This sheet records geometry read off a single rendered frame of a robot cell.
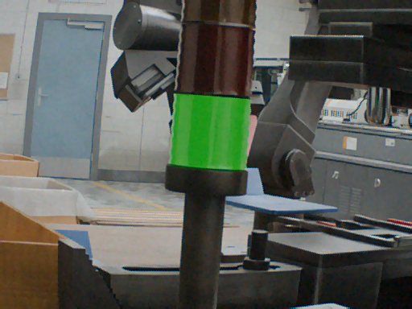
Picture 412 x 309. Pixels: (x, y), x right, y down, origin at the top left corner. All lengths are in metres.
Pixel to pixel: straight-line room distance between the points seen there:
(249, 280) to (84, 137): 11.37
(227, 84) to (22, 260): 0.28
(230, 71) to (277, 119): 0.68
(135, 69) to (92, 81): 11.01
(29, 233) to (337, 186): 8.07
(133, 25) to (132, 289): 0.46
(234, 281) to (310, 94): 0.57
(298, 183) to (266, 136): 0.07
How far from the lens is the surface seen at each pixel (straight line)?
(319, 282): 0.63
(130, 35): 0.98
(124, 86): 0.96
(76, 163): 11.95
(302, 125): 1.12
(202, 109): 0.44
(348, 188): 8.65
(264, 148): 1.10
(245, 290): 0.60
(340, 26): 0.71
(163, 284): 0.57
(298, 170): 1.09
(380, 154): 8.22
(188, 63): 0.44
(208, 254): 0.45
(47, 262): 0.67
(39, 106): 11.75
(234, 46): 0.44
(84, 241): 0.90
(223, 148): 0.44
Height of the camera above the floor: 1.08
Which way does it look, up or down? 3 degrees down
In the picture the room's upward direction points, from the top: 4 degrees clockwise
